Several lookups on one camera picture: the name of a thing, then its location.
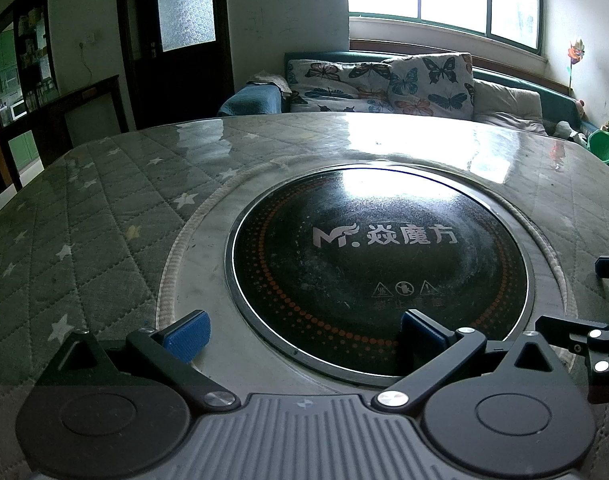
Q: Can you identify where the colourful pinwheel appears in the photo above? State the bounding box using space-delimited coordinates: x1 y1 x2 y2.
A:
565 37 586 96

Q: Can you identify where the dark wooden shelf cabinet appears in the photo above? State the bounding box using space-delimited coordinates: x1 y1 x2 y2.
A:
0 0 60 201

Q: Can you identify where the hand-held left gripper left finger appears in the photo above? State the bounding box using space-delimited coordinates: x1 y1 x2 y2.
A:
58 310 238 409

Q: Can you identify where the dark door with frosted glass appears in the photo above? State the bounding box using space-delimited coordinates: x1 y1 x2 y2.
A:
115 0 235 131

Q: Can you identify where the grey quilted star table cover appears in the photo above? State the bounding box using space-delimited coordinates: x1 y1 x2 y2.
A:
0 112 609 480

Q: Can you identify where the black and white plush toy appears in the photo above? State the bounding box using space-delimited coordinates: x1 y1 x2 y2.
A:
555 120 590 145

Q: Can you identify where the blue blanket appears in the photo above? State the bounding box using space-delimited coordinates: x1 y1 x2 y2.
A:
217 82 285 118

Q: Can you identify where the butterfly print pillow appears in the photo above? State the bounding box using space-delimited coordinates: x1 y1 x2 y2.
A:
287 59 395 113
385 52 475 121

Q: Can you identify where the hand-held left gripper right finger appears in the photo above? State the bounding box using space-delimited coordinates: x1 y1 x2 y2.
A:
372 309 555 409

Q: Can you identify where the white towel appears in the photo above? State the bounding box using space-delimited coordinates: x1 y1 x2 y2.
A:
248 74 292 95

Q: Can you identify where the beige pillow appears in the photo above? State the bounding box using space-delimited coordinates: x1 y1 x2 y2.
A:
472 79 548 135

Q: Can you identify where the dark wooden counter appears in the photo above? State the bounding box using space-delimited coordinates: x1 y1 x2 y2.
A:
0 75 130 191

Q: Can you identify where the teal sofa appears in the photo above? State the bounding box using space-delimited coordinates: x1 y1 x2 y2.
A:
284 50 593 136

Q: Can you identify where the round black induction cooktop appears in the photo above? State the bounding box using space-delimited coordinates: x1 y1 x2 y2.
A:
227 165 535 387

